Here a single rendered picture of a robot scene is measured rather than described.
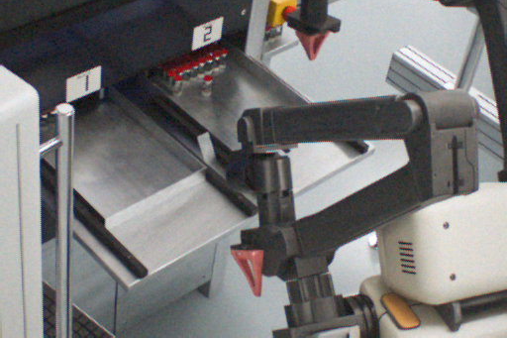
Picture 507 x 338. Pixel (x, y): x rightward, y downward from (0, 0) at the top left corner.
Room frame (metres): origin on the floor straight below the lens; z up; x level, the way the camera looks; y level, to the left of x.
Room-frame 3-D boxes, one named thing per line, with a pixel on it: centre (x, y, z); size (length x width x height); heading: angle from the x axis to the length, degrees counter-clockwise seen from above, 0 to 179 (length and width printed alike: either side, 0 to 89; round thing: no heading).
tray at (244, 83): (1.82, 0.07, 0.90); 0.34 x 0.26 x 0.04; 49
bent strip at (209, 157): (1.58, 0.05, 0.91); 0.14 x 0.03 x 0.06; 47
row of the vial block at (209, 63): (1.89, 0.15, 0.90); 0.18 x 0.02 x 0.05; 139
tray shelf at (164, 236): (1.65, 0.13, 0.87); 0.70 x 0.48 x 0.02; 139
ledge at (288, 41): (2.13, 0.01, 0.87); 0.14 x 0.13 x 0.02; 49
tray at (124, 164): (1.57, 0.29, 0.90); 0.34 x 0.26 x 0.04; 49
